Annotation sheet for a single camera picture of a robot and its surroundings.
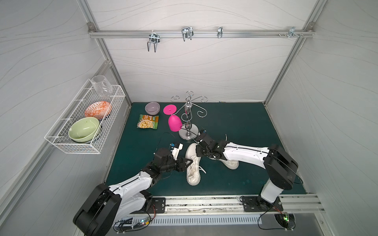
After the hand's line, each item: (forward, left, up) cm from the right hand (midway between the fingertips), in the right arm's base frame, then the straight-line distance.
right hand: (197, 148), depth 88 cm
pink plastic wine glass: (+10, +14, +12) cm, 21 cm away
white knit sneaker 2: (-8, -21, -2) cm, 22 cm away
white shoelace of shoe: (-12, -2, -1) cm, 12 cm away
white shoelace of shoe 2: (+13, -20, -8) cm, 25 cm away
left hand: (-10, +3, +2) cm, 10 cm away
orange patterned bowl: (+5, +49, +28) cm, 57 cm away
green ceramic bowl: (-8, +49, +29) cm, 57 cm away
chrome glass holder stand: (+15, +6, -4) cm, 17 cm away
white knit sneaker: (-15, +1, 0) cm, 15 cm away
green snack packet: (+23, +37, -4) cm, 44 cm away
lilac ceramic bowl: (+33, +35, -1) cm, 48 cm away
